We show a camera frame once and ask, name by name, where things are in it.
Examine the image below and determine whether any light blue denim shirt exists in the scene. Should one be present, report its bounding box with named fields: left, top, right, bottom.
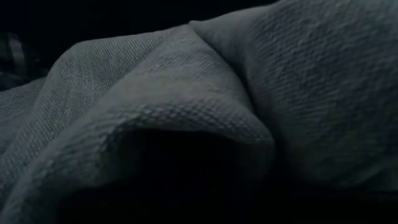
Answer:
left=0, top=0, right=398, bottom=224

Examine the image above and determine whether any navy plaid shirt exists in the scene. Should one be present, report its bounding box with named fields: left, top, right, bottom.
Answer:
left=0, top=30, right=43, bottom=91

